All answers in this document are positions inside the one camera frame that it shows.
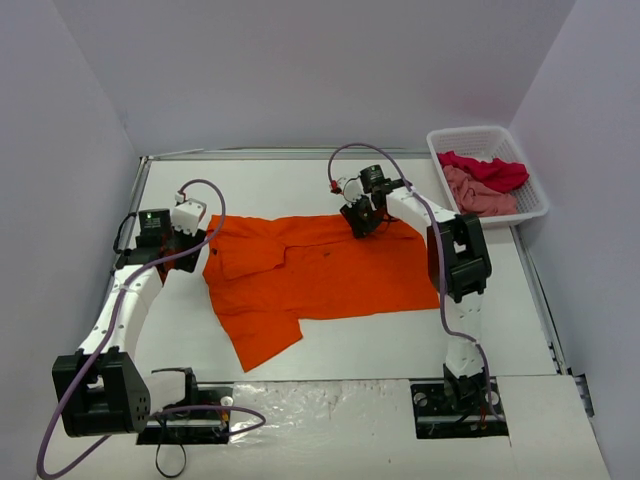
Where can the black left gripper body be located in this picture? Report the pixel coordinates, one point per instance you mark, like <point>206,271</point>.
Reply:
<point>189,248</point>

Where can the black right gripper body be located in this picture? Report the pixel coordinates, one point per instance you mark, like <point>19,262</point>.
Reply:
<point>360,223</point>

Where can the orange t shirt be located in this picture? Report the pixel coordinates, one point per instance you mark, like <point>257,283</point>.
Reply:
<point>265,276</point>

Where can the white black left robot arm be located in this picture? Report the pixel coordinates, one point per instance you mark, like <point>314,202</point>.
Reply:
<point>102,391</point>

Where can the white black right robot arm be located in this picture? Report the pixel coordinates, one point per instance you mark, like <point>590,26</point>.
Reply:
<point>458,266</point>

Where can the dusty pink t shirt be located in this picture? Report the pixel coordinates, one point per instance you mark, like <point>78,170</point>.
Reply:
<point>472,196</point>

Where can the white plastic laundry basket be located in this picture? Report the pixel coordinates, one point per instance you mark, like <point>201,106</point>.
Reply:
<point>485,143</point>

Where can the magenta t shirt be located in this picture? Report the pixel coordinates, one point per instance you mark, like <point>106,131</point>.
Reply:
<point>496,174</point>

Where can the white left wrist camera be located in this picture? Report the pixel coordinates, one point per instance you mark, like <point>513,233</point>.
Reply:
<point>187,214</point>

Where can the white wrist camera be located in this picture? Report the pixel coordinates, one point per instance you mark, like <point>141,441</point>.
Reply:
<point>349,188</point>
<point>187,214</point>

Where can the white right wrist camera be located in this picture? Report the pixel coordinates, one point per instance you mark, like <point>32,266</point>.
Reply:
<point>349,188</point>

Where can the aluminium table edge rail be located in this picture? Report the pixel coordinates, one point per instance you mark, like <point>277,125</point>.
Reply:
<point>130,220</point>

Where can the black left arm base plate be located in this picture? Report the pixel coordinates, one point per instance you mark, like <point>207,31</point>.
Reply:
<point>193,427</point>

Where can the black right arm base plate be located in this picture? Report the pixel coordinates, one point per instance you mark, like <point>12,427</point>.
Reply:
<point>436,418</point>

